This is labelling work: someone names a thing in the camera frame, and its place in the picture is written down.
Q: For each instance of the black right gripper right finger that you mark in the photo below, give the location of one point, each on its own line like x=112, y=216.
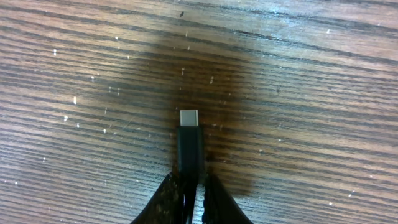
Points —
x=219, y=206

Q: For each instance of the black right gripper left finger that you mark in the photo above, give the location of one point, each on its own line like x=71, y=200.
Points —
x=166, y=205

